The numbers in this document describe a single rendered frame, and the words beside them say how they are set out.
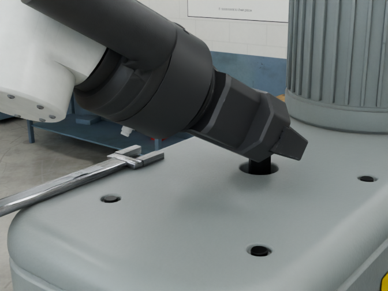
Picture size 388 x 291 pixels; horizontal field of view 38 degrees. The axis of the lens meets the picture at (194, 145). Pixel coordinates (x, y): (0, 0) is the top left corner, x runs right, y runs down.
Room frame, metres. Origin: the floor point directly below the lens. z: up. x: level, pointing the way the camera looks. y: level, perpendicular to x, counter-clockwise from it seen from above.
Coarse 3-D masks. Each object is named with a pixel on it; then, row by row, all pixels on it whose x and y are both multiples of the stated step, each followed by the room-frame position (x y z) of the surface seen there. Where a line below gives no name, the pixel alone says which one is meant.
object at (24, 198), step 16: (112, 160) 0.50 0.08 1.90; (128, 160) 0.50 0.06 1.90; (144, 160) 0.50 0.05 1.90; (160, 160) 0.52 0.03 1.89; (64, 176) 0.46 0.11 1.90; (80, 176) 0.46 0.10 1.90; (96, 176) 0.47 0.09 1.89; (32, 192) 0.43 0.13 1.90; (48, 192) 0.43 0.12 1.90; (0, 208) 0.40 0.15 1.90; (16, 208) 0.40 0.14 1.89
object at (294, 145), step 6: (294, 132) 0.48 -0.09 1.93; (288, 138) 0.47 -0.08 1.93; (294, 138) 0.48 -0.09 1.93; (300, 138) 0.48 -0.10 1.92; (288, 144) 0.47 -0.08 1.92; (294, 144) 0.48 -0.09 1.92; (300, 144) 0.48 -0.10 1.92; (306, 144) 0.49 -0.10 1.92; (282, 150) 0.47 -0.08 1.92; (288, 150) 0.47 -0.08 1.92; (294, 150) 0.48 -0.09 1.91; (300, 150) 0.48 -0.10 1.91; (288, 156) 0.47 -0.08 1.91; (294, 156) 0.48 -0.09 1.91; (300, 156) 0.48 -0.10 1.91
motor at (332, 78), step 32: (320, 0) 0.64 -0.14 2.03; (352, 0) 0.61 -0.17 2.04; (384, 0) 0.60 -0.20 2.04; (288, 32) 0.71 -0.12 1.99; (320, 32) 0.63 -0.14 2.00; (352, 32) 0.61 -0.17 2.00; (384, 32) 0.60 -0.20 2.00; (288, 64) 0.69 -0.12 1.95; (320, 64) 0.63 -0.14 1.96; (352, 64) 0.61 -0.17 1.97; (384, 64) 0.60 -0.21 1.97; (288, 96) 0.68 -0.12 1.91; (320, 96) 0.63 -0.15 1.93; (352, 96) 0.61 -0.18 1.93; (384, 96) 0.60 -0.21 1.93; (352, 128) 0.60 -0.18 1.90; (384, 128) 0.59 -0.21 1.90
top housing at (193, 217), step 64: (320, 128) 0.62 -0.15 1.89; (64, 192) 0.44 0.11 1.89; (128, 192) 0.44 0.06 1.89; (192, 192) 0.44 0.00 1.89; (256, 192) 0.44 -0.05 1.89; (320, 192) 0.44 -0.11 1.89; (384, 192) 0.44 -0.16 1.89; (64, 256) 0.35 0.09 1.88; (128, 256) 0.33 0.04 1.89; (192, 256) 0.33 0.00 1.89; (256, 256) 0.33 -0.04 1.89; (320, 256) 0.34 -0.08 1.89; (384, 256) 0.41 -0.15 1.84
